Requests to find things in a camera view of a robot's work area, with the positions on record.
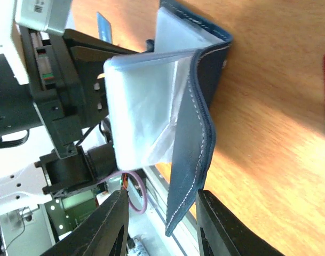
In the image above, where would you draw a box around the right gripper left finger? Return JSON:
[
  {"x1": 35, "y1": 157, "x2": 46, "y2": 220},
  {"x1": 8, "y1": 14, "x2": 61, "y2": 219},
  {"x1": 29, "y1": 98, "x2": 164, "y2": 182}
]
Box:
[{"x1": 43, "y1": 190, "x2": 129, "y2": 255}]

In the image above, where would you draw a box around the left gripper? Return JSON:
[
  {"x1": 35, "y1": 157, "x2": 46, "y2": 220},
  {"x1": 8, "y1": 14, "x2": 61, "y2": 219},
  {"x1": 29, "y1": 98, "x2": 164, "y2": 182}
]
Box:
[{"x1": 20, "y1": 26, "x2": 133, "y2": 159}]

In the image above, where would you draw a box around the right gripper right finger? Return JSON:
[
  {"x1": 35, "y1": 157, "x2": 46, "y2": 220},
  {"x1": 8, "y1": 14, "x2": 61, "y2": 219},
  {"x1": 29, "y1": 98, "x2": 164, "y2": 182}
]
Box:
[{"x1": 196, "y1": 190, "x2": 282, "y2": 256}]

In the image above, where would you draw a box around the dark blue card holder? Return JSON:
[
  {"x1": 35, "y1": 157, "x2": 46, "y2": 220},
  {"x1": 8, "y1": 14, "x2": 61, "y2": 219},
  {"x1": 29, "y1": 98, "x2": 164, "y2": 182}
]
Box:
[{"x1": 104, "y1": 1, "x2": 233, "y2": 236}]

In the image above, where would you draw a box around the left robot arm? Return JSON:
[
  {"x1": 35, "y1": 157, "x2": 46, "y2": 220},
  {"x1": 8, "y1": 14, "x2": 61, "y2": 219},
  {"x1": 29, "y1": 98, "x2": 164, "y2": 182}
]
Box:
[{"x1": 0, "y1": 1, "x2": 130, "y2": 255}]

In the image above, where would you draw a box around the blue VIP card left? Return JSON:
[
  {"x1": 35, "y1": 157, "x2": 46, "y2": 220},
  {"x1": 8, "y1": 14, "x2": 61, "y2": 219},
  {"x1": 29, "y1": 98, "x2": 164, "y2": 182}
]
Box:
[{"x1": 97, "y1": 12, "x2": 113, "y2": 44}]

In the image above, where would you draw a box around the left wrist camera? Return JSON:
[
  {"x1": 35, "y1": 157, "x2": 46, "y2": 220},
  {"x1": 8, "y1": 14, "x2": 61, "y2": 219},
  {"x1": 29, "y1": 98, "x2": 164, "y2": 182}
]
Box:
[{"x1": 15, "y1": 0, "x2": 72, "y2": 36}]

